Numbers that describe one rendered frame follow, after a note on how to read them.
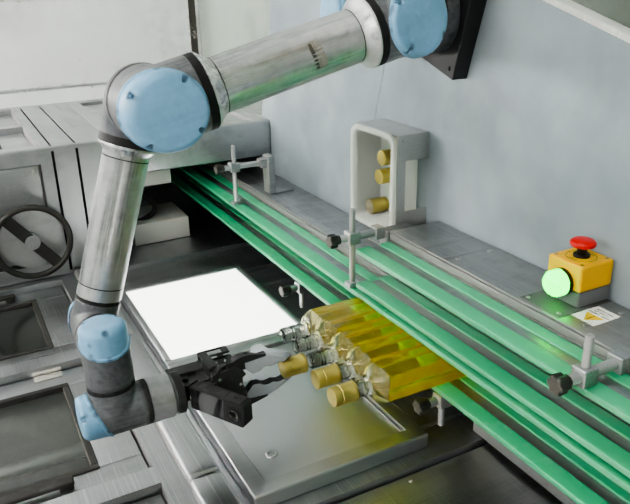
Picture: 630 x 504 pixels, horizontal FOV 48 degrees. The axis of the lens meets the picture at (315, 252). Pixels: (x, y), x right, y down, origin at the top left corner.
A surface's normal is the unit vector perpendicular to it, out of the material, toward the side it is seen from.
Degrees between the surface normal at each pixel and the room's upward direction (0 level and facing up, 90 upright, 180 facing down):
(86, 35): 90
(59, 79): 90
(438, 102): 0
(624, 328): 90
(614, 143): 0
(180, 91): 80
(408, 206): 90
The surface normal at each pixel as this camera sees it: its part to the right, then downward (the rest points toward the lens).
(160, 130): 0.31, 0.35
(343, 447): -0.02, -0.93
